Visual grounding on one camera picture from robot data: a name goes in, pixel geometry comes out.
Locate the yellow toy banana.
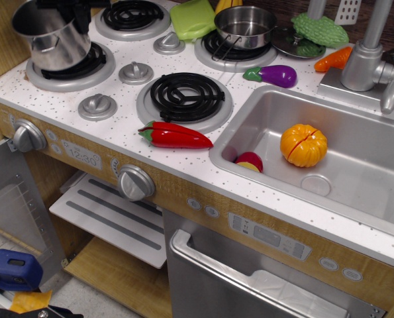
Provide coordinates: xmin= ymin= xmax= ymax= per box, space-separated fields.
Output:
xmin=215 ymin=0 xmax=243 ymax=15

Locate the open silver oven door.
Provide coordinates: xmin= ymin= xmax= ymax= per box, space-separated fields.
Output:
xmin=0 ymin=138 xmax=67 ymax=288

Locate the silver dishwasher door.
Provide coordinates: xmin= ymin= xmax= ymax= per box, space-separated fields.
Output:
xmin=163 ymin=211 xmax=386 ymax=317

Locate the orange toy pumpkin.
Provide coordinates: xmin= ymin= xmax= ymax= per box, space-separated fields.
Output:
xmin=280 ymin=124 xmax=328 ymax=168

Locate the orange toy carrot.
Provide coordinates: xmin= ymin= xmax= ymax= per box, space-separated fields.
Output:
xmin=314 ymin=46 xmax=352 ymax=72

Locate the yellow tape piece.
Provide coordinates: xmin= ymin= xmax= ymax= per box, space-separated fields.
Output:
xmin=9 ymin=290 xmax=52 ymax=314

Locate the back left black burner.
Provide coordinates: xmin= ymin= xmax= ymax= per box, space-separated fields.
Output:
xmin=95 ymin=1 xmax=171 ymax=42

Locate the green toy bitter gourd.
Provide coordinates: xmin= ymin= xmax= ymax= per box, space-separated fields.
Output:
xmin=291 ymin=13 xmax=349 ymax=48

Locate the silver oven dial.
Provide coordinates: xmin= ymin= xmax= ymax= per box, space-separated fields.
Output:
xmin=117 ymin=164 xmax=155 ymax=201
xmin=13 ymin=119 xmax=47 ymax=152

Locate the silver toy faucet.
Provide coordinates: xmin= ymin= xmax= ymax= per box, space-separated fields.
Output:
xmin=317 ymin=1 xmax=394 ymax=115

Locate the front left black burner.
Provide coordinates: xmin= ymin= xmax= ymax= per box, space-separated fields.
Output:
xmin=26 ymin=42 xmax=116 ymax=92

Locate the blue plastic clamp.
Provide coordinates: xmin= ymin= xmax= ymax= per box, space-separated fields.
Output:
xmin=0 ymin=249 xmax=44 ymax=292

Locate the red toy chili pepper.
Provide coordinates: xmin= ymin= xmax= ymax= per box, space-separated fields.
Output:
xmin=138 ymin=121 xmax=213 ymax=149

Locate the silver oven dial right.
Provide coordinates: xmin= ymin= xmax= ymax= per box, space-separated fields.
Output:
xmin=117 ymin=164 xmax=155 ymax=201

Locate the white oven rack shelf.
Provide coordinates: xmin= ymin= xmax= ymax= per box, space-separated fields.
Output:
xmin=50 ymin=174 xmax=166 ymax=269

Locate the purple toy eggplant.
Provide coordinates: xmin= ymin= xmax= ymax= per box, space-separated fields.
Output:
xmin=242 ymin=65 xmax=297 ymax=88

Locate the back right black burner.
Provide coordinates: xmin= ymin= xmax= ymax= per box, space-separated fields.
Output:
xmin=194 ymin=31 xmax=277 ymax=73

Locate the red yellow toy fruit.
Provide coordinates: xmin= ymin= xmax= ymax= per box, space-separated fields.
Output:
xmin=234 ymin=152 xmax=264 ymax=172

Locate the silver stovetop knob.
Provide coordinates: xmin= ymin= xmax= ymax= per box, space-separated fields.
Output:
xmin=119 ymin=62 xmax=154 ymax=85
xmin=153 ymin=32 xmax=185 ymax=55
xmin=77 ymin=93 xmax=117 ymax=121

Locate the silver oven dial left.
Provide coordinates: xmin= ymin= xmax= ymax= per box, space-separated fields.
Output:
xmin=13 ymin=119 xmax=47 ymax=152

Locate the steel pot lid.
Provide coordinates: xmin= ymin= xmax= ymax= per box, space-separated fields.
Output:
xmin=271 ymin=27 xmax=326 ymax=59

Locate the silver toy sink basin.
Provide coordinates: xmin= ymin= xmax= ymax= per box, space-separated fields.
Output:
xmin=209 ymin=86 xmax=394 ymax=236

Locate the white slotted spatula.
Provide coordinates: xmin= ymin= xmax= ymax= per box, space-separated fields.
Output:
xmin=334 ymin=0 xmax=362 ymax=26

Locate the silver stovetop knob back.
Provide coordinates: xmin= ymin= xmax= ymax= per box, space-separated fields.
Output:
xmin=153 ymin=32 xmax=185 ymax=55

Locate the silver stovetop knob middle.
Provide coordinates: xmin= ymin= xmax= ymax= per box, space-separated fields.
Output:
xmin=119 ymin=62 xmax=154 ymax=85

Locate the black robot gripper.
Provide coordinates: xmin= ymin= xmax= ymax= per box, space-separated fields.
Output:
xmin=36 ymin=0 xmax=111 ymax=34

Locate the black burner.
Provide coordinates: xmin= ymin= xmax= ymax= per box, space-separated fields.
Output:
xmin=136 ymin=72 xmax=233 ymax=134
xmin=194 ymin=31 xmax=277 ymax=73
xmin=26 ymin=42 xmax=116 ymax=92
xmin=95 ymin=1 xmax=171 ymax=42

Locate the front right black burner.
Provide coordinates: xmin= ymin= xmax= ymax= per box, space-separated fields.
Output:
xmin=136 ymin=72 xmax=233 ymax=134

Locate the tall stainless steel pot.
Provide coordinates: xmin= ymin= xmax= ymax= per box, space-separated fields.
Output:
xmin=11 ymin=1 xmax=91 ymax=71

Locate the small steel saucepan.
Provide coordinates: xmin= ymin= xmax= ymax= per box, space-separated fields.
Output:
xmin=214 ymin=5 xmax=277 ymax=50

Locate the silver stovetop knob front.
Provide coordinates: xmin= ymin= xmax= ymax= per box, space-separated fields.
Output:
xmin=77 ymin=93 xmax=117 ymax=121

